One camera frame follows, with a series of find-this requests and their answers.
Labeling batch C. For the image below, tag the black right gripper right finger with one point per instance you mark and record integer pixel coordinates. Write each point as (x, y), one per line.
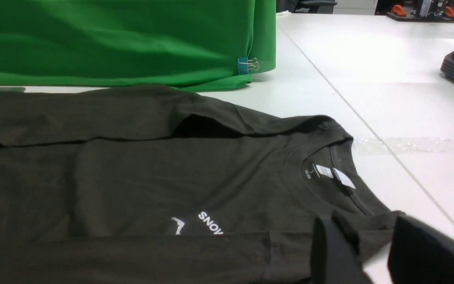
(420, 254)

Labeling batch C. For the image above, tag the dark gray long-sleeved shirt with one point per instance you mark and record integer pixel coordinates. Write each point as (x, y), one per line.
(152, 185)

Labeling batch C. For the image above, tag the black office chair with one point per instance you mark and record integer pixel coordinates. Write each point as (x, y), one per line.
(305, 6)

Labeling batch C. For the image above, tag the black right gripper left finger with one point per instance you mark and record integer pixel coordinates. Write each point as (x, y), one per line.
(335, 252)

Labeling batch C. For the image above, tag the clear tape strip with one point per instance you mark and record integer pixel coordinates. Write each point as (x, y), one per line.
(402, 145)

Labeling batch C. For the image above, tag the green backdrop cloth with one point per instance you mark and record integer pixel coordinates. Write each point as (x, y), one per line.
(191, 45)

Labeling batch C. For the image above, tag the black base with orange clamps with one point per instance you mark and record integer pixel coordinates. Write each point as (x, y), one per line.
(428, 11)

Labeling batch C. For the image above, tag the blue binder clip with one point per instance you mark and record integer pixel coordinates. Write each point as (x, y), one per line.
(246, 66)

